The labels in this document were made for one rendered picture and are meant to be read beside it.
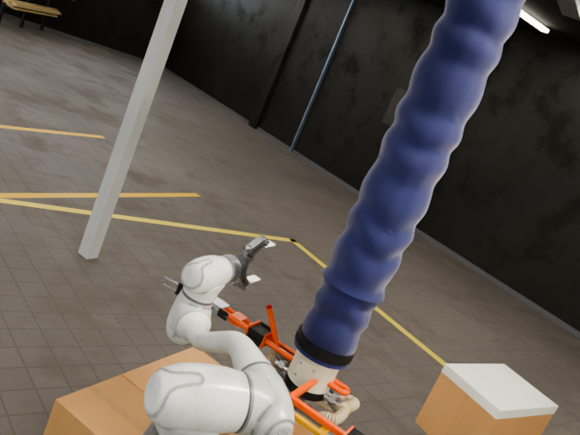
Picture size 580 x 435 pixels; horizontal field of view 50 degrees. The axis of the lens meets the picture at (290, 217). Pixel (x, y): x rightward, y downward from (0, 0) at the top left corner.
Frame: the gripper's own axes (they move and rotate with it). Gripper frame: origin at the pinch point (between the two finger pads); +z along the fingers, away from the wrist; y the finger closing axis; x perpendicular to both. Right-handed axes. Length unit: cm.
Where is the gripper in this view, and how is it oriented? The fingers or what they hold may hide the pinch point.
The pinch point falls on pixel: (262, 261)
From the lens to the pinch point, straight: 214.3
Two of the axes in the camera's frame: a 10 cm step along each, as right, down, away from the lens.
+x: 8.0, 4.5, -3.9
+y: -3.8, 8.9, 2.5
